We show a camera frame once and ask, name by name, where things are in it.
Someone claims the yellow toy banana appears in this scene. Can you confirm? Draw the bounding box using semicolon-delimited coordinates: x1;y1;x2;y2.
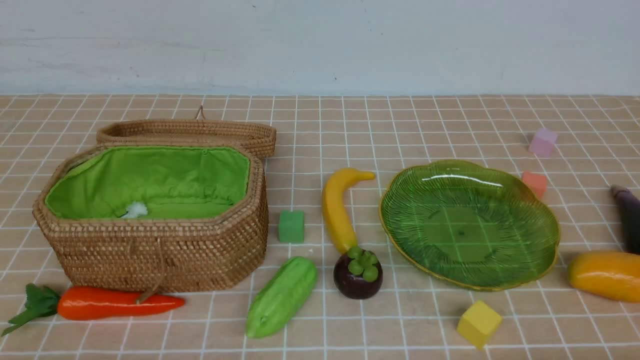
321;167;376;255

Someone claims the purple toy mangosteen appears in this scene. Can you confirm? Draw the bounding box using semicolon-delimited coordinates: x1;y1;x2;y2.
333;245;384;300

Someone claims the green toy cucumber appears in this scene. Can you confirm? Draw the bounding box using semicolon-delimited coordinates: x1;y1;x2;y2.
246;256;318;338

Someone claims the orange toy carrot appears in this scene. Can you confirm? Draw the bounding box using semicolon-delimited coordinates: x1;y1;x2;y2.
1;283;186;337

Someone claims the orange toy mango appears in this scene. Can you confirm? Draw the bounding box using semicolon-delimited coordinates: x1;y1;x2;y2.
567;251;640;303

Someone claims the green foam cube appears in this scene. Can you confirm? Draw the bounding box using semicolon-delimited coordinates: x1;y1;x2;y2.
278;210;306;244

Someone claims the woven rattan basket lid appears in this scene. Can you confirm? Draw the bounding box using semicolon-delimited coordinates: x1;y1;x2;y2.
95;107;277;159

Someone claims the green glass leaf plate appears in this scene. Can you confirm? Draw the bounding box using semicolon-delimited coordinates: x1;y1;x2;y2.
379;159;561;292

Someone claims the woven rattan basket green lining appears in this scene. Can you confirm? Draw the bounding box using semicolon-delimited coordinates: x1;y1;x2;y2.
32;142;269;293

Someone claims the yellow foam cube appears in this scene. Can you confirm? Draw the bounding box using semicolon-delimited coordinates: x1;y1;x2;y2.
456;300;503;350

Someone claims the orange foam cube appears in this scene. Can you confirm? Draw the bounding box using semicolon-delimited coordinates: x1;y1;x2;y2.
521;171;548;199

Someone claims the pink foam cube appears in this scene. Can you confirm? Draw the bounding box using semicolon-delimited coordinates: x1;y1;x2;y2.
528;128;558;157

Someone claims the purple toy eggplant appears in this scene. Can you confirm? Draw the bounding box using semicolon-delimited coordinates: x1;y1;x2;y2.
610;185;640;255

